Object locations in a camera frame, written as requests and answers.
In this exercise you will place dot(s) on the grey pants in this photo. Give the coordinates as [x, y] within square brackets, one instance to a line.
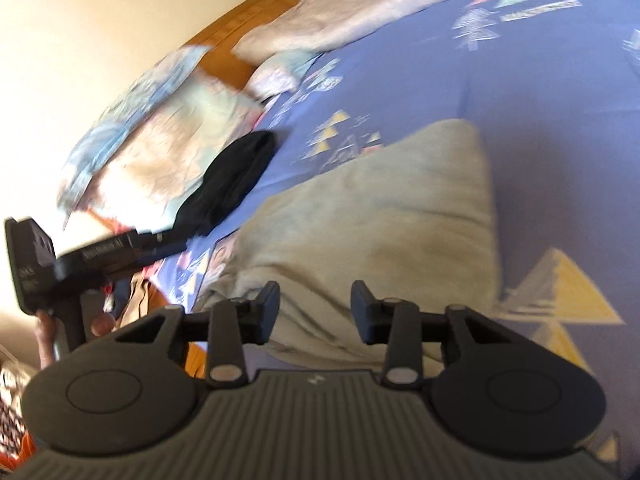
[380, 220]

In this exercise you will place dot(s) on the blue printed bedsheet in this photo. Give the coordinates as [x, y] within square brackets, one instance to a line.
[550, 110]

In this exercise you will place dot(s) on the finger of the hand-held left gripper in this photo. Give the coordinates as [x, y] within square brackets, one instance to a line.
[162, 245]

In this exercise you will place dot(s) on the black white patterned cloth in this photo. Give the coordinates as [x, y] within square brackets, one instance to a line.
[10, 410]

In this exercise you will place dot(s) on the person's left hand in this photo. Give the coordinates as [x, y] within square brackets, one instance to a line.
[45, 337]

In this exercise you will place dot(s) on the white pink quilt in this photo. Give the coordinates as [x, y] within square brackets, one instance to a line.
[350, 15]

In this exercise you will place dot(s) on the wooden headboard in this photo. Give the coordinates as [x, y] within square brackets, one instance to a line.
[240, 30]

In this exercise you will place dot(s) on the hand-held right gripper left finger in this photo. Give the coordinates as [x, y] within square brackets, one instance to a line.
[269, 310]

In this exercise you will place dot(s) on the floral pillow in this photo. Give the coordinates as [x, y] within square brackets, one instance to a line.
[165, 145]

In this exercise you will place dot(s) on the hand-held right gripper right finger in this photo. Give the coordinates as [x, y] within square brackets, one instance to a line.
[364, 310]

